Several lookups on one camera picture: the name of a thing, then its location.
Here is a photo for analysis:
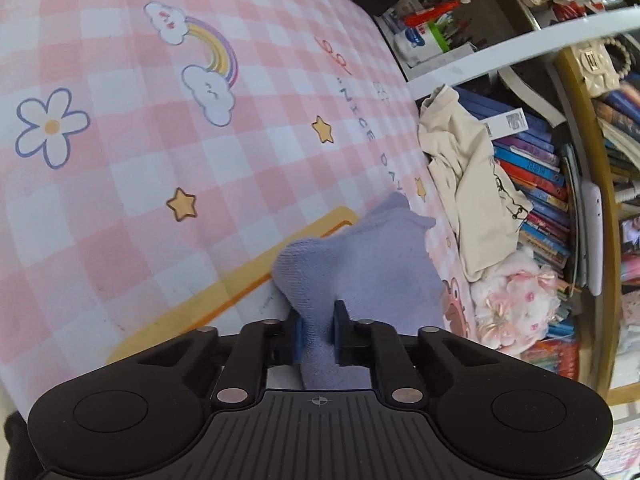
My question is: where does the pink checkered bed sheet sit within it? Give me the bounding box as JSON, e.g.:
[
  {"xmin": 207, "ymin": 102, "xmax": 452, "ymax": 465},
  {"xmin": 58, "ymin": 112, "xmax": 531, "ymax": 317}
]
[{"xmin": 1, "ymin": 0, "xmax": 468, "ymax": 413}]

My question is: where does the white pink plush bunny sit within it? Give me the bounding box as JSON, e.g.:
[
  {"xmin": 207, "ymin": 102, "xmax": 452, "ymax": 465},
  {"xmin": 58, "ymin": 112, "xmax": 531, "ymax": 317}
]
[{"xmin": 471, "ymin": 247, "xmax": 561, "ymax": 358}]

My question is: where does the red bottle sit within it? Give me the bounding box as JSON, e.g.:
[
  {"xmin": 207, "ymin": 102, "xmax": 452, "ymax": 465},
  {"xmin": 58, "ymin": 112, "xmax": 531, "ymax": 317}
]
[{"xmin": 402, "ymin": 0, "xmax": 472, "ymax": 27}]

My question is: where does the lavender purple sweater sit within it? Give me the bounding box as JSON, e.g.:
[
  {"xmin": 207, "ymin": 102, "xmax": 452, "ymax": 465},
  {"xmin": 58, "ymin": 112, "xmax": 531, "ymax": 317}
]
[{"xmin": 271, "ymin": 192, "xmax": 444, "ymax": 390}]

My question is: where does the wooden bookshelf with books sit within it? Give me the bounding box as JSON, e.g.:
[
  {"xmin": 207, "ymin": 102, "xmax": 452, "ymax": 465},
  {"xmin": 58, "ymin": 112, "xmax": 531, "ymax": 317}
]
[{"xmin": 449, "ymin": 0, "xmax": 640, "ymax": 401}]

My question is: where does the white bed frame post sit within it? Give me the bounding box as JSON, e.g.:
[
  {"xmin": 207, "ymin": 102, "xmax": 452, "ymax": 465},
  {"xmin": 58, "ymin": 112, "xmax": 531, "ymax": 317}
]
[{"xmin": 408, "ymin": 6, "xmax": 640, "ymax": 100}]

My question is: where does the white box with barcode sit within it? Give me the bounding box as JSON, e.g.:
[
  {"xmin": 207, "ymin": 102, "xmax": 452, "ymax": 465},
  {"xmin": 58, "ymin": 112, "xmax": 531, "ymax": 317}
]
[{"xmin": 482, "ymin": 108, "xmax": 529, "ymax": 141}]

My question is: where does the cream beige garment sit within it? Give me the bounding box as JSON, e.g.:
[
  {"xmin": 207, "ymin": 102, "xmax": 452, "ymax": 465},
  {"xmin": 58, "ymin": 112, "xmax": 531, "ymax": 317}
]
[{"xmin": 418, "ymin": 86, "xmax": 533, "ymax": 283}]

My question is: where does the white jar green lid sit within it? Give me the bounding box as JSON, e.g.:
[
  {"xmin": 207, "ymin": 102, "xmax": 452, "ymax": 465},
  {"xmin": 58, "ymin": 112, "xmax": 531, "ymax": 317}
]
[{"xmin": 394, "ymin": 22, "xmax": 450, "ymax": 67}]

